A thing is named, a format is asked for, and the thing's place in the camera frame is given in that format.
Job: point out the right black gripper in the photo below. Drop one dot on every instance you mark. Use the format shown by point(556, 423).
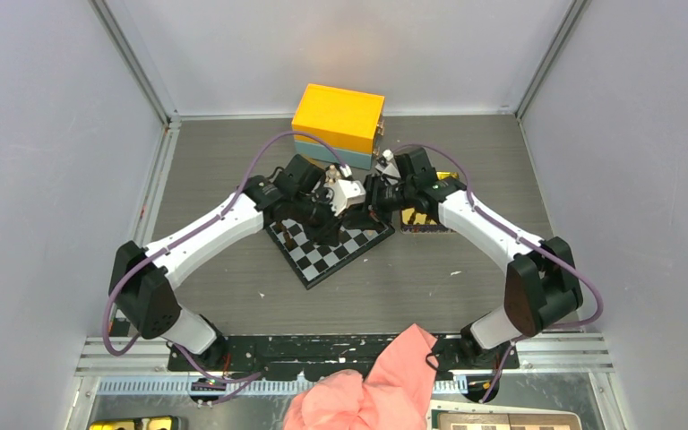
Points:
point(373, 184)

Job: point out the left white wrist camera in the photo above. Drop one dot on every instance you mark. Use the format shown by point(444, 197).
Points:
point(343, 189)

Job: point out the dark chess piece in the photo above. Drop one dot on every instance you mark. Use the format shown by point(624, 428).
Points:
point(289, 241)

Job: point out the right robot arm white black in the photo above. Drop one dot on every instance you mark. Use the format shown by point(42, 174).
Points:
point(540, 286)

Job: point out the gold tin at bottom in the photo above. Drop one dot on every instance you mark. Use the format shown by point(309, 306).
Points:
point(166, 422)

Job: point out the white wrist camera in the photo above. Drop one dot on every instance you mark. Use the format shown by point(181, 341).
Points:
point(343, 189)
point(386, 167)

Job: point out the pink cloth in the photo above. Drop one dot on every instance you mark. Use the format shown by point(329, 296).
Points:
point(395, 394)

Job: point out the yellow and teal box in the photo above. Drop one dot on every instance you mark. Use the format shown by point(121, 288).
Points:
point(348, 120)

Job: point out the gold tin tray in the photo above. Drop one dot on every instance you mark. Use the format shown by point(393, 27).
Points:
point(425, 191)

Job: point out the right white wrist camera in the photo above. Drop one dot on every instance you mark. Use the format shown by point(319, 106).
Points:
point(386, 167)

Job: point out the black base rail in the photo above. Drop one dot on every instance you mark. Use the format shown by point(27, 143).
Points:
point(311, 357)

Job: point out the black white chess board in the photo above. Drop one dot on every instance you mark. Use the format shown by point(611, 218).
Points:
point(313, 263)

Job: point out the wooden chess board box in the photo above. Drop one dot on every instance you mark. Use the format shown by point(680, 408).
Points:
point(490, 421)

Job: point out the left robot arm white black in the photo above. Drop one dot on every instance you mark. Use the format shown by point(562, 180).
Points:
point(145, 277)

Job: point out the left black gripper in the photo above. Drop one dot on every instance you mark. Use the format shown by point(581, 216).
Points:
point(330, 231)

